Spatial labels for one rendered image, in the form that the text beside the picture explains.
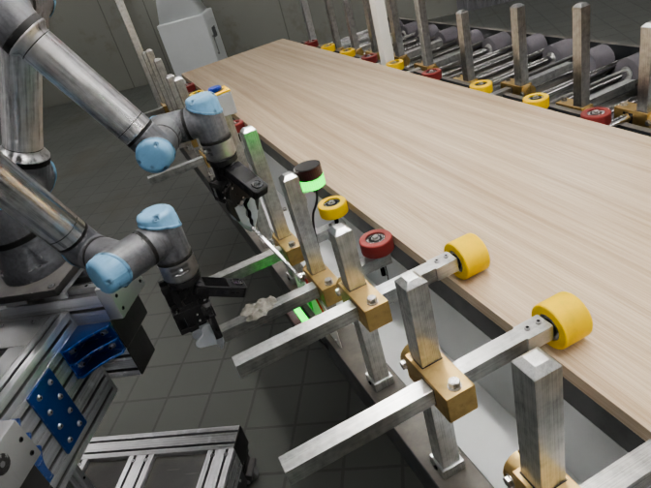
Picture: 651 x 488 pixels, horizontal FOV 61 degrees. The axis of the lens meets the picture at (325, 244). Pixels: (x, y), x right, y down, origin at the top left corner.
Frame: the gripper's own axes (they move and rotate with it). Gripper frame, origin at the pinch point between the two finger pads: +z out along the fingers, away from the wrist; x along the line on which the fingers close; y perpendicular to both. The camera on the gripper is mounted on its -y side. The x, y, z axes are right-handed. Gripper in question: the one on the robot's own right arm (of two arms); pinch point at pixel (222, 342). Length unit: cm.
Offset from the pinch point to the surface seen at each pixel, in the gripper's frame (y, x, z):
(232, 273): -9.8, -23.6, -1.5
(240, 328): -4.7, 1.4, -2.4
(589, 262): -68, 38, -9
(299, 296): -19.7, 1.5, -3.6
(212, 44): -140, -612, 34
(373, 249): -39.2, 3.2, -8.3
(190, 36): -118, -621, 19
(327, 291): -25.5, 5.0, -4.0
